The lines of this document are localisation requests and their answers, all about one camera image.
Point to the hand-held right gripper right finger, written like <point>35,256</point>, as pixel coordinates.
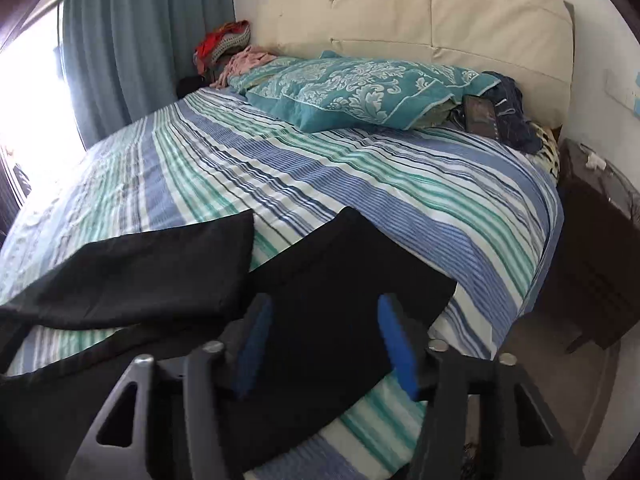
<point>395,340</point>

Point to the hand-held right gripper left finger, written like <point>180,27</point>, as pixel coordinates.
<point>255,340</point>

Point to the black pants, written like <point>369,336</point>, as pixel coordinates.
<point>325,285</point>

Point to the striped bed sheet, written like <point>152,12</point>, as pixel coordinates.
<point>350,175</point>

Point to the dark brown nightstand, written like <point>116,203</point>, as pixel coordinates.
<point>590,240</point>

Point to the black tablet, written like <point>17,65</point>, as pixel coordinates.
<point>480,115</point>

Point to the yellow patterned pillow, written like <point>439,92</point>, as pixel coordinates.
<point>547,150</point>

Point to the teal patterned pillow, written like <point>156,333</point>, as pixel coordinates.
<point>350,90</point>

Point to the dark blue clothing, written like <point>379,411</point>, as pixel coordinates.
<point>510,110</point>

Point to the small white item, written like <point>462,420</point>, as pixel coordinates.
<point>595,160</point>

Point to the pink cloth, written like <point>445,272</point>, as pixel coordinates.
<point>245,60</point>

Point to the red and grey clothes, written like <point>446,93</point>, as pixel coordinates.
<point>225,42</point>

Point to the window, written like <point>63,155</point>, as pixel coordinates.
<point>35,110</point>

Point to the cream padded headboard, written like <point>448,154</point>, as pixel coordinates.
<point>450,20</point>

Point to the blue curtain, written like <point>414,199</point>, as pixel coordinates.
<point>140,35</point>

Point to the white wall socket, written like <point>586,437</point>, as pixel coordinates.
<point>620,90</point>

